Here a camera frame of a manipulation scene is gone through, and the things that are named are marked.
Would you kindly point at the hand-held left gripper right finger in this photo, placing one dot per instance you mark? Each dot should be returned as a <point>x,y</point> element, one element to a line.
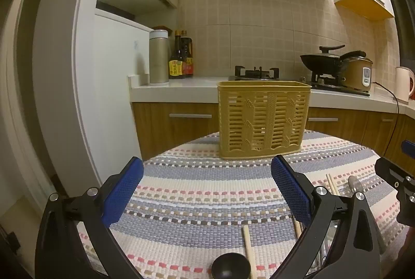
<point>290,191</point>

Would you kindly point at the black spoon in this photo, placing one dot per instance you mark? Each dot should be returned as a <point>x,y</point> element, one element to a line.
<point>230,266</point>

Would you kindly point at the beige rice cooker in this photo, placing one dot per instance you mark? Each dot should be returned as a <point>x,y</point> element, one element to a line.
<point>355,73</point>

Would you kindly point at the wooden base cabinet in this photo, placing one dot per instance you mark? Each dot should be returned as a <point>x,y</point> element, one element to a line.
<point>155,133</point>

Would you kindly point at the white electric kettle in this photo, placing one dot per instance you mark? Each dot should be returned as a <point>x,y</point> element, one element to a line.
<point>403,84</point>

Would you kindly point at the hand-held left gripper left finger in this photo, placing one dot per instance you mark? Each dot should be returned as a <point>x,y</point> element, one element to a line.
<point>124,191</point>

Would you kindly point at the yellow plastic utensil basket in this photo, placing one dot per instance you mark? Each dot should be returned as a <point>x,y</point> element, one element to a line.
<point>259,120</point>

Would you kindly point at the wooden chopstick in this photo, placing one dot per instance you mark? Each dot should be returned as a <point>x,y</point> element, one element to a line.
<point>334,184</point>
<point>249,249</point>
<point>297,228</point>
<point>330,184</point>

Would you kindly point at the black wok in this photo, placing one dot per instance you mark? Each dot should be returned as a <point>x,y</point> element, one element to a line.
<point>319,62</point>

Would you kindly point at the dark sauce bottle yellow label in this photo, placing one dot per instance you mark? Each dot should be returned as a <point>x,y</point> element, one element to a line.
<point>175,66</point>

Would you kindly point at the dark sauce bottle red label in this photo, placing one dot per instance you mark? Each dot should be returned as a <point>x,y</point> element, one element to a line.
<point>188,66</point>

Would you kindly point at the white refrigerator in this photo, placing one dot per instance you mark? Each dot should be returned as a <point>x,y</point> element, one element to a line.
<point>113,71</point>

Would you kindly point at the striped woven table mat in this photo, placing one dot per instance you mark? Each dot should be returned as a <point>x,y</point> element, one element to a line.
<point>207,175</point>

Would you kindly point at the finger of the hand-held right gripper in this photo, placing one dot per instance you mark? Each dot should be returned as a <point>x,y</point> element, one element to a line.
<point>394,173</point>
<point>409,146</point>

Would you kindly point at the shiny silver spoon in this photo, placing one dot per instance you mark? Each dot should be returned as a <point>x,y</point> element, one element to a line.
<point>353,185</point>

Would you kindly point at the white kitchen countertop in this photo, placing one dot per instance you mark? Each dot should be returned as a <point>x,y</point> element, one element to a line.
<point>188,88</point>

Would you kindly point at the black gas stove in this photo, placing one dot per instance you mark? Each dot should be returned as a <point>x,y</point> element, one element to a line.
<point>256,74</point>

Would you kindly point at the white tall cabinet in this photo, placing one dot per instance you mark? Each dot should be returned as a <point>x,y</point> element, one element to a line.
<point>64,71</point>

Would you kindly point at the steel thermos flask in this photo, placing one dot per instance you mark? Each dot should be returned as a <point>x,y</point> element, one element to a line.
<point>159,58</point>

